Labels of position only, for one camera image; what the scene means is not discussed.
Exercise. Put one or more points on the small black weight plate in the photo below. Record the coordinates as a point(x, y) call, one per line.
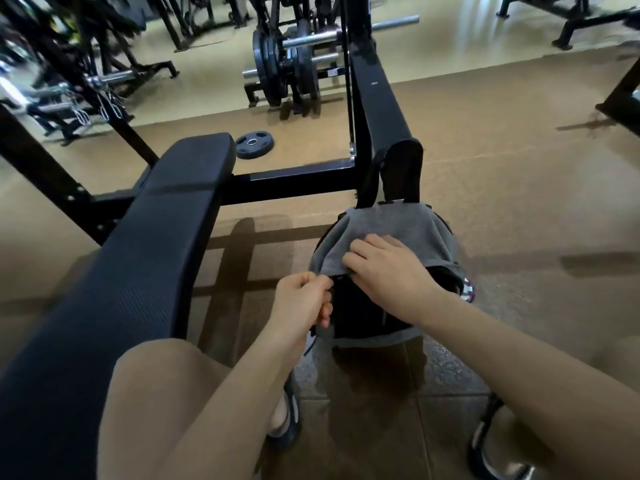
point(254, 143)

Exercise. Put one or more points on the person's right hand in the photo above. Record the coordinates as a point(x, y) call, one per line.
point(395, 279)

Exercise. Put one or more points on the black steel bench frame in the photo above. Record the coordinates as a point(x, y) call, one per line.
point(300, 179)

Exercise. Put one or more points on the person's left forearm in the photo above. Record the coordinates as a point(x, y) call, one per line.
point(225, 414)

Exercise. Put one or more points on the black steel rack base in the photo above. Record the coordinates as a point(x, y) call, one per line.
point(622, 99)

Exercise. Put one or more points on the dark grey backpack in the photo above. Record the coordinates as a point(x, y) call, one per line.
point(400, 219)

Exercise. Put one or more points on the person's left hand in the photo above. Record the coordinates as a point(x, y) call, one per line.
point(300, 309)

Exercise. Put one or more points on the black right slipper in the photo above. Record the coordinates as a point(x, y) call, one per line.
point(482, 444)

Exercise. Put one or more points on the person's right forearm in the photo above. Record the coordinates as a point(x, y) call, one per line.
point(540, 384)

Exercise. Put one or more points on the black exercise machine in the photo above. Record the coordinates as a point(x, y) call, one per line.
point(570, 14)

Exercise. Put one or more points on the rack of black weight plates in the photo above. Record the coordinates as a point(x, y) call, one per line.
point(285, 64)

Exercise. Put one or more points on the black slipper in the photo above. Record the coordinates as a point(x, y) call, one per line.
point(290, 419)
point(482, 444)

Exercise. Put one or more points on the pink water bottle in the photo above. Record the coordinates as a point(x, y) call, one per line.
point(468, 290)

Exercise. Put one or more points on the black left slipper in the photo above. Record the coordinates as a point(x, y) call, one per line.
point(290, 419)

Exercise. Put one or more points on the black ribbed bench pad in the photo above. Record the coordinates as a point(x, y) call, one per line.
point(125, 294)

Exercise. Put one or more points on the person's left leg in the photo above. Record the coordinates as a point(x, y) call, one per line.
point(165, 404)

